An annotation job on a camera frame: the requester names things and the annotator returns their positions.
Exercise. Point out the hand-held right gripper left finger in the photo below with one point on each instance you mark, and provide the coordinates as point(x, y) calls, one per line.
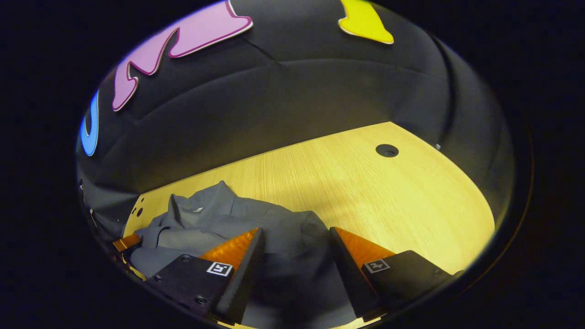
point(244, 274)

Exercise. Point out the black backdrop cloth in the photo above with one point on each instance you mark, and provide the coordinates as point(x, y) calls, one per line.
point(320, 91)

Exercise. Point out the grey button-up shirt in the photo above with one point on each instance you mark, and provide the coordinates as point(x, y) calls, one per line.
point(292, 269)

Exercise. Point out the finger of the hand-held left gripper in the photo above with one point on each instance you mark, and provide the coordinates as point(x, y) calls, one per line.
point(126, 242)

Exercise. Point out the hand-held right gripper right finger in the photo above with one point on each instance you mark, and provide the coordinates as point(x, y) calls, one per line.
point(349, 274)

